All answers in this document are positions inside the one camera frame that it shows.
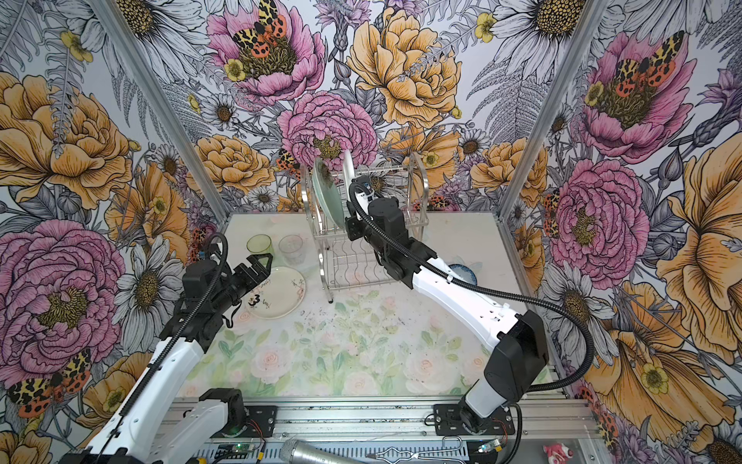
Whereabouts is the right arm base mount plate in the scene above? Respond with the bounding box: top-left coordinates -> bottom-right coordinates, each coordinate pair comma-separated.
425,403 -> 516,437

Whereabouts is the pink white small toy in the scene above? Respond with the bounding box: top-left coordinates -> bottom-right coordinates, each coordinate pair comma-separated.
543,443 -> 575,464

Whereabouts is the white watermelon pattern plate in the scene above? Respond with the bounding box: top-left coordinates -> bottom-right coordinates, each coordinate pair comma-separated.
342,150 -> 356,193

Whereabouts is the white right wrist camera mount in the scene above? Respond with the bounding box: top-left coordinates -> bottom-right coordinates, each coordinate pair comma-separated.
349,182 -> 373,218

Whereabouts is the right rear aluminium frame post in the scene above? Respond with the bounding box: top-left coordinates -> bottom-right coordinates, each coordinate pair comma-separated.
497,0 -> 610,222

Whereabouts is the teal rimmed plate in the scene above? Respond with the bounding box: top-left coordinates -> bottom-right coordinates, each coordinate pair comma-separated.
312,159 -> 345,230

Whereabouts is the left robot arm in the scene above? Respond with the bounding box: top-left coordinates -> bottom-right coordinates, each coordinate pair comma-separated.
60,253 -> 274,463

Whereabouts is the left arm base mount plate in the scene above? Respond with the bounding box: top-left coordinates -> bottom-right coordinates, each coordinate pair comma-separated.
214,405 -> 278,439

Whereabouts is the green glass tumbler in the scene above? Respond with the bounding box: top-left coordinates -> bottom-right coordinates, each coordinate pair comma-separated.
245,234 -> 276,256

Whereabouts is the metal wire tool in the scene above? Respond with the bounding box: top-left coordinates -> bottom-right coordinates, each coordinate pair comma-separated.
365,437 -> 469,464

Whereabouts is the front aluminium rail base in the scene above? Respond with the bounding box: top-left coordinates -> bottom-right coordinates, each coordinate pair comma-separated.
196,394 -> 611,463

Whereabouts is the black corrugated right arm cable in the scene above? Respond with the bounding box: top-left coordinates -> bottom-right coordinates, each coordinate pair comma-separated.
347,176 -> 595,394

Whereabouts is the metal two-tier dish rack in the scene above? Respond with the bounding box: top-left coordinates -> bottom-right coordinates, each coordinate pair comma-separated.
301,153 -> 429,303

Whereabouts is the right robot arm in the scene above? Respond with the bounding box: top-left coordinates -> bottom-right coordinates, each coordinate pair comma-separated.
346,193 -> 549,433

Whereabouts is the clear pink glass tumbler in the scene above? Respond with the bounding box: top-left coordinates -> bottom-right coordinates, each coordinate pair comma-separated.
278,234 -> 306,266

